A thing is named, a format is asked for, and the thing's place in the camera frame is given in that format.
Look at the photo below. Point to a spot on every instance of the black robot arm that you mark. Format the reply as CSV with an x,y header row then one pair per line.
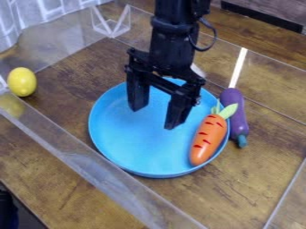
x,y
179,16

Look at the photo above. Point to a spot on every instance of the black bar in background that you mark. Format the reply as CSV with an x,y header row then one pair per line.
x,y
283,13

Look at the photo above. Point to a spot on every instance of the clear acrylic barrier wall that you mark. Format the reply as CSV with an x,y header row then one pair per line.
x,y
249,189

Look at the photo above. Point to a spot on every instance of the white grey curtain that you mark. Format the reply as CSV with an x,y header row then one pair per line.
x,y
20,14

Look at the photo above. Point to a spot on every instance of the yellow toy lemon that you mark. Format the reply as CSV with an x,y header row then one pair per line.
x,y
21,81

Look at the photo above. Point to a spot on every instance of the blue round plate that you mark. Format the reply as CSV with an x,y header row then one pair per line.
x,y
132,139

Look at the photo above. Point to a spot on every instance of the purple toy eggplant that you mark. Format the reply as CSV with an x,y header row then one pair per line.
x,y
232,96

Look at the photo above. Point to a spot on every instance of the orange toy carrot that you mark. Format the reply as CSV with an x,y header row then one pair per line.
x,y
209,133

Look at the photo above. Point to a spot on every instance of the clear acrylic triangle bracket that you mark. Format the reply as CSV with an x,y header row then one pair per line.
x,y
108,27

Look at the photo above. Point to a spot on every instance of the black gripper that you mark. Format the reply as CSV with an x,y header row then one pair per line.
x,y
164,68

